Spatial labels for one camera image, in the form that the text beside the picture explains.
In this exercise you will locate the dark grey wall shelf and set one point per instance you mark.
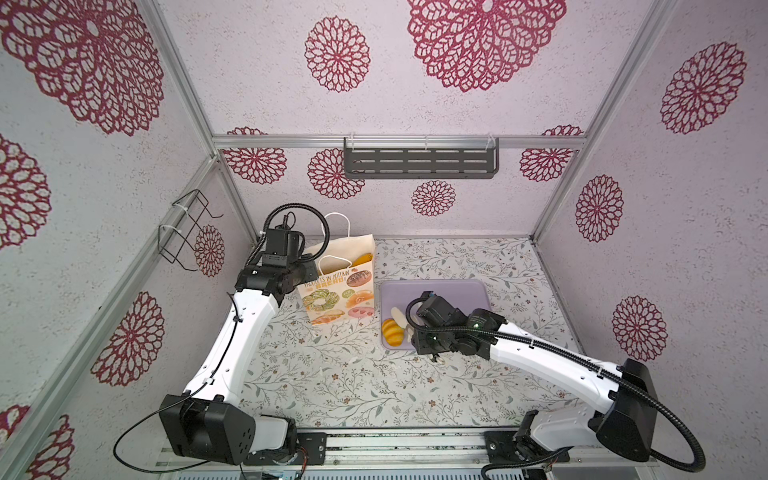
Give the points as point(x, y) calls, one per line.
point(425, 163)

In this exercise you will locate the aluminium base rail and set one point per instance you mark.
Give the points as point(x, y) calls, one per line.
point(412, 453)

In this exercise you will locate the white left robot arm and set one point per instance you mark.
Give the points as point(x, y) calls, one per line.
point(205, 422)

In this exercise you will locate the black wire wall rack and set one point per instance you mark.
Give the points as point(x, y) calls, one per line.
point(174, 238)

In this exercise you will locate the printed paper bread bag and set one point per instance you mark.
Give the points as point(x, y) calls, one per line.
point(341, 292)

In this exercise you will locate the lavender plastic tray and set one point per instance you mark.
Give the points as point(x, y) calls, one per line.
point(464, 294)

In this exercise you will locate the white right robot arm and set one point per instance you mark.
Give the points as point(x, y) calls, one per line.
point(609, 415)

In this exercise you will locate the small striped croissant bun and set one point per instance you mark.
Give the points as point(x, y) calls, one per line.
point(393, 334)

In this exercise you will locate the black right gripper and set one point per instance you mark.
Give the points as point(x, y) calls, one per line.
point(418, 332)

